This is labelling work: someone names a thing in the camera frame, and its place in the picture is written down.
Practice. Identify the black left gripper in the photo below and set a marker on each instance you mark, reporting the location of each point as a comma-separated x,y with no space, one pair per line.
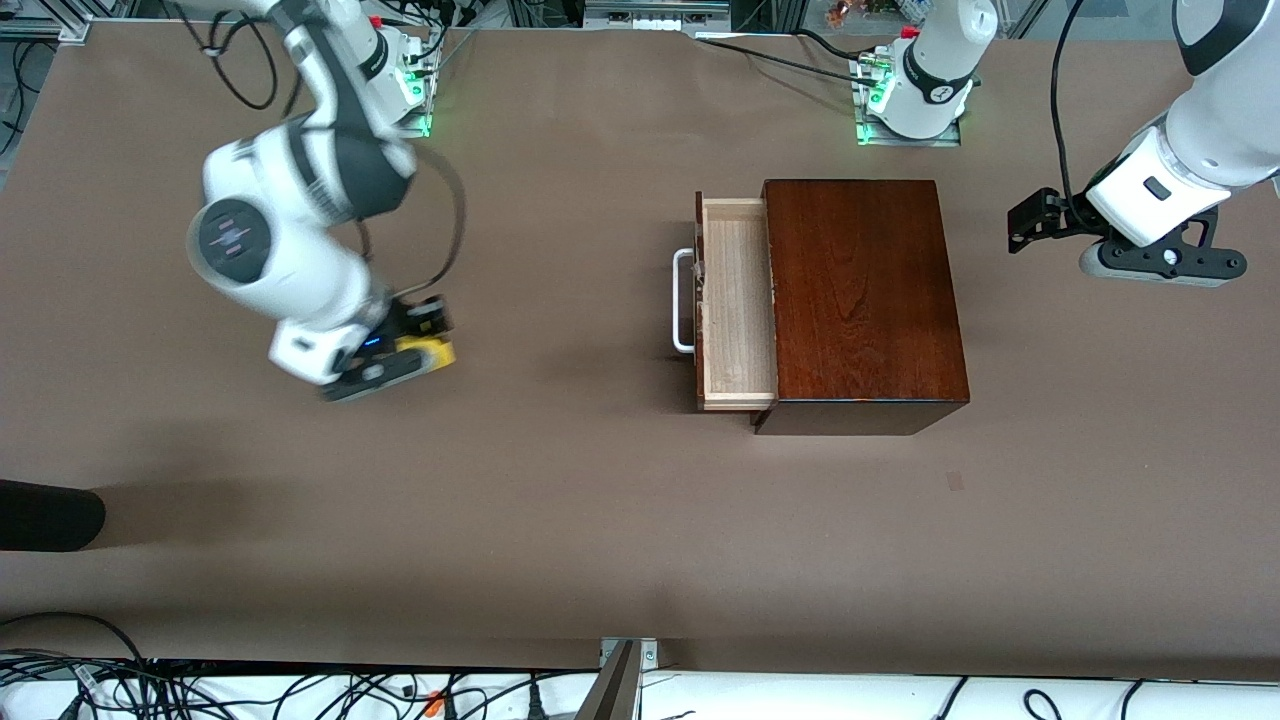
1062,216

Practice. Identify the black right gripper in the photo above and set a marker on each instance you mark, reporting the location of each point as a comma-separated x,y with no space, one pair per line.
413,318

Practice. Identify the yellow block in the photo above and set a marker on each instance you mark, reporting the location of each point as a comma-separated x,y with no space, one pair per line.
435,352

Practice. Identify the wooden drawer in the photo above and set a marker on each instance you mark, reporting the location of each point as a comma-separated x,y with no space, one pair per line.
740,330

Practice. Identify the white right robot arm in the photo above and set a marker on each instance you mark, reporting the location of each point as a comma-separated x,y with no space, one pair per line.
290,270

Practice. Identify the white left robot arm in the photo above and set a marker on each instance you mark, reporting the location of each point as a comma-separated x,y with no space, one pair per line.
1220,130

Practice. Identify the dark brown wooden cabinet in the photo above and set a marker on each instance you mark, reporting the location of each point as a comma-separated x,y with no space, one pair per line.
870,300

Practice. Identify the white power strip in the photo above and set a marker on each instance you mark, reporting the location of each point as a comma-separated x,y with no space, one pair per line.
650,20

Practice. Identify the black rounded object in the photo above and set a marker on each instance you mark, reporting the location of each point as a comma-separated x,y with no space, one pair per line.
50,515

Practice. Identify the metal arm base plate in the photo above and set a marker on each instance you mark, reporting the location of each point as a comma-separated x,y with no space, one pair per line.
945,138
420,125

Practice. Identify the small metal bracket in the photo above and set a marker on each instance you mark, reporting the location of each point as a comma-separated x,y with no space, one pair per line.
650,655

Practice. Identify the grey metal post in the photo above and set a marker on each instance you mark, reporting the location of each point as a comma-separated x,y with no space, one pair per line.
612,690

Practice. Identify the aluminium frame profile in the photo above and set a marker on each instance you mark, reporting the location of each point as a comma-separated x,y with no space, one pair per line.
40,28

